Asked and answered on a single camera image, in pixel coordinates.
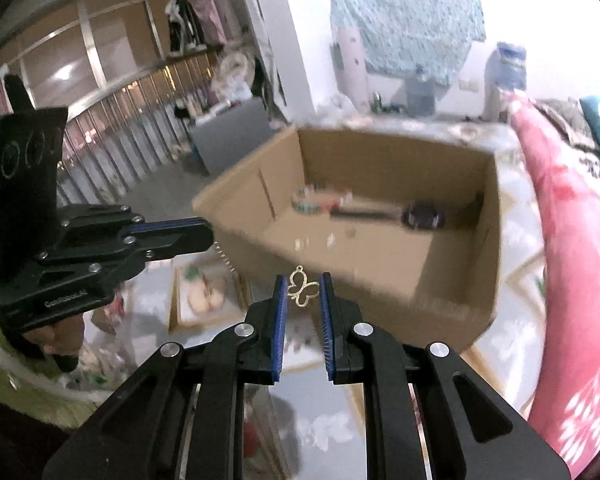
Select gold butterfly pendant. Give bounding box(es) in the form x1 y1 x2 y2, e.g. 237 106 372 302
286 266 322 309

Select person's left hand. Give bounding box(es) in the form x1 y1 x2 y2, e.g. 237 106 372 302
42 317 87 373

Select black and white hanging garment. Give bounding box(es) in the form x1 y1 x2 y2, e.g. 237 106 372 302
165 0 207 56

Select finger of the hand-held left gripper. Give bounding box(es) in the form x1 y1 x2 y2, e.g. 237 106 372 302
59 204 207 242
36 222 215 274

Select metal stair railing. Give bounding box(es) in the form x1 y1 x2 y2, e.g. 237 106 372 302
0 50 226 206

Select brown cardboard box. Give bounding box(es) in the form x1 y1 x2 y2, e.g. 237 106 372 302
192 125 503 356

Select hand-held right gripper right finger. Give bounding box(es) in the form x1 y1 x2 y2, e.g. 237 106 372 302
318 272 572 480

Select person's left forearm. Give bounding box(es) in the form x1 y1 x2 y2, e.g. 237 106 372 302
0 310 116 431

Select blue water jug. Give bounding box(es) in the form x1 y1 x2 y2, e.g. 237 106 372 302
485 42 528 121

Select teal floral hanging cloth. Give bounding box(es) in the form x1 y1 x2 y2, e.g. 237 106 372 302
329 0 486 88

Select pink strap smartwatch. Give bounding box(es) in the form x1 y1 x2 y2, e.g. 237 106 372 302
330 200 446 231

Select multicoloured bead bracelet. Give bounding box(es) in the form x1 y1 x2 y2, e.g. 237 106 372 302
291 187 353 213

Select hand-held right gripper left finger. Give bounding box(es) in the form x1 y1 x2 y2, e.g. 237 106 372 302
42 274 288 480

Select pile of laundry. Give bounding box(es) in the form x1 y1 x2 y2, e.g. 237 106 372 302
215 52 271 106

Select pink hanging garment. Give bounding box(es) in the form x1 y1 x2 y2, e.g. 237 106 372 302
192 0 241 46

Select blue-grey container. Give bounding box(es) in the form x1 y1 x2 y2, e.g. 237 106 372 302
405 65 437 116

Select grey storage box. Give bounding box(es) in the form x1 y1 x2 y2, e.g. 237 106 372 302
189 96 276 177

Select pink floral blanket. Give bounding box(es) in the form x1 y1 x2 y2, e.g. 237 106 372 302
507 97 600 466

